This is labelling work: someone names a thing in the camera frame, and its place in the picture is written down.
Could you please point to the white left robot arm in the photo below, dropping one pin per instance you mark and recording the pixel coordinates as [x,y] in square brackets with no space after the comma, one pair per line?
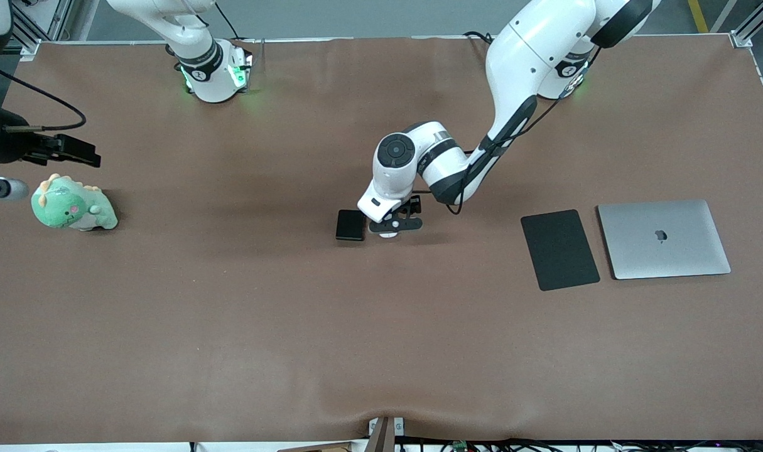
[532,50]

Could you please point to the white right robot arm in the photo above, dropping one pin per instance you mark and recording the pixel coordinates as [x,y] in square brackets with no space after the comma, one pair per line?
[208,75]

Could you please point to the silver laptop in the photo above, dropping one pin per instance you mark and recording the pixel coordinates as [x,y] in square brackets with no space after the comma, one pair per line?
[664,242]

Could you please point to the brown table cloth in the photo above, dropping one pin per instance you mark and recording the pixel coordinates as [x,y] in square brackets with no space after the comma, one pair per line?
[230,314]

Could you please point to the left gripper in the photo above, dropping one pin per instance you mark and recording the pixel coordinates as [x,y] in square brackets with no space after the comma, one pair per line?
[412,204]

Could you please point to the aluminium frame profile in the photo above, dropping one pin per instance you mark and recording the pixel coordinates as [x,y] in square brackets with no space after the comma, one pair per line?
[59,19]
[742,39]

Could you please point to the right base box green light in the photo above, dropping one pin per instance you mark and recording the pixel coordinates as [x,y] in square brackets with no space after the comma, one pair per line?
[238,72]

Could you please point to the metal table edge bracket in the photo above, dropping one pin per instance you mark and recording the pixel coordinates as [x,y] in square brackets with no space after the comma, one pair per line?
[381,436]

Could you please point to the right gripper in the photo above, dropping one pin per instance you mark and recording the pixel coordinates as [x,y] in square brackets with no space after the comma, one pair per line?
[9,145]

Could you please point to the black phone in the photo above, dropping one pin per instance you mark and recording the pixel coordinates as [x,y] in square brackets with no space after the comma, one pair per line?
[348,225]

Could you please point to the black mouse pad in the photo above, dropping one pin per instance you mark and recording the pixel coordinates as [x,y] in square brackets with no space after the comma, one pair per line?
[562,251]

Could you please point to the green dinosaur plush toy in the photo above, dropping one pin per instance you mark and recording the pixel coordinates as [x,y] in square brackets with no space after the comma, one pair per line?
[61,207]

